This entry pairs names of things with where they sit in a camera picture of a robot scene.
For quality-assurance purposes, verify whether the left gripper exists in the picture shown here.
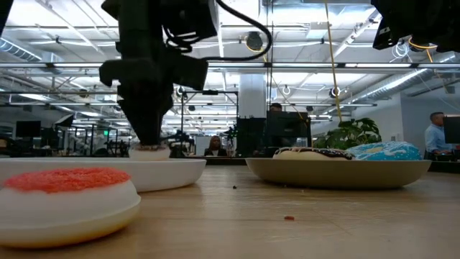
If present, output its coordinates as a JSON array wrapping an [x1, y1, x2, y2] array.
[[98, 19, 209, 146]]

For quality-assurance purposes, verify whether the red sugar-topped donut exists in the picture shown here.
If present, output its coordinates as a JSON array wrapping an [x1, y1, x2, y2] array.
[[0, 168, 142, 249]]

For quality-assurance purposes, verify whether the large chocolate sprinkled donut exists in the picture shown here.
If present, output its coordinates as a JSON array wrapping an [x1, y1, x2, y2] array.
[[272, 146, 356, 161]]

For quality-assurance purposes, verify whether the grey plate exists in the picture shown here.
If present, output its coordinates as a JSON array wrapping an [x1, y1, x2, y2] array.
[[245, 158, 432, 191]]

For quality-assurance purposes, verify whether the blue frosted donut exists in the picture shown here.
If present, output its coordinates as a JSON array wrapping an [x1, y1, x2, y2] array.
[[345, 140, 423, 162]]

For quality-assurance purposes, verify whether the white plate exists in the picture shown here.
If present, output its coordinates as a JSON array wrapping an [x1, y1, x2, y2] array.
[[0, 157, 208, 194]]

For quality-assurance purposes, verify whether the black equipment cabinet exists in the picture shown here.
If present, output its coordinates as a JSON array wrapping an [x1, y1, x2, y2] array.
[[236, 117, 269, 158]]

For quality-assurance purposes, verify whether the small black monitor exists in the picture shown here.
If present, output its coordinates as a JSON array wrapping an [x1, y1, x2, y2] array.
[[14, 120, 42, 139]]

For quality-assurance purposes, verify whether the large black monitor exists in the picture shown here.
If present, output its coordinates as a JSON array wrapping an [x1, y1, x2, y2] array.
[[266, 110, 312, 152]]

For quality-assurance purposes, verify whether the green potted plant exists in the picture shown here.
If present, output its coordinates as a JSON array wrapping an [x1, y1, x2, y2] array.
[[312, 117, 384, 151]]

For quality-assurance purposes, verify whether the black desk monitor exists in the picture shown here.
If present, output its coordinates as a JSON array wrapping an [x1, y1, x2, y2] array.
[[442, 114, 460, 145]]

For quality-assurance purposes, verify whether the black frame rig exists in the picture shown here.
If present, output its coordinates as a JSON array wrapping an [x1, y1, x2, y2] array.
[[180, 89, 239, 125]]

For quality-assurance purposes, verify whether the black aluminium table frame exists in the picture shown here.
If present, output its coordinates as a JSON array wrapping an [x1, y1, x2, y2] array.
[[206, 156, 460, 174]]

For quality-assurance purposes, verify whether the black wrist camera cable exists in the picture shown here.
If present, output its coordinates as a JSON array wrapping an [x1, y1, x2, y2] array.
[[199, 0, 273, 61]]

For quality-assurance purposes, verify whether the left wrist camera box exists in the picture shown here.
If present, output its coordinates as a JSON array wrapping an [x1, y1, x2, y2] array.
[[161, 0, 219, 41]]

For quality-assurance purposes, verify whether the black ceiling cable reel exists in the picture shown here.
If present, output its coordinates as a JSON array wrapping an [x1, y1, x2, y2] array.
[[245, 31, 265, 53]]

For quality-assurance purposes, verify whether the yellow hanging cable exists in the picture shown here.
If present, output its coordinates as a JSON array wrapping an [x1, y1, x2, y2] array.
[[323, 0, 343, 123]]

